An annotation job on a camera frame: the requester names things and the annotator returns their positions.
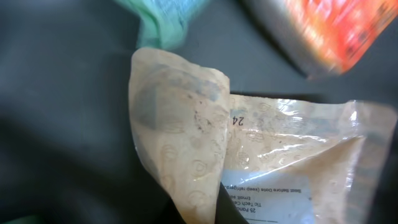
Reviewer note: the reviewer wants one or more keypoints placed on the beige powder pouch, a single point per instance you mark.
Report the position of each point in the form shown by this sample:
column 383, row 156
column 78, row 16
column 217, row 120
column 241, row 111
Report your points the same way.
column 280, row 160

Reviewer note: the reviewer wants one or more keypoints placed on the orange tissue packet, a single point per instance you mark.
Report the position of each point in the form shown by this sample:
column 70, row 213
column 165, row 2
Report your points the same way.
column 323, row 38

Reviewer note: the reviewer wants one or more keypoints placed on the teal snack packet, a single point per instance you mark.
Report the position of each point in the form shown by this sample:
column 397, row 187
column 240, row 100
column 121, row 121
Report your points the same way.
column 163, row 23

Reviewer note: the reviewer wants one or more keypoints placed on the grey plastic mesh basket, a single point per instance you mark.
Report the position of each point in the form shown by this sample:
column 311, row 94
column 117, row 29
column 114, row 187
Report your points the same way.
column 67, row 154

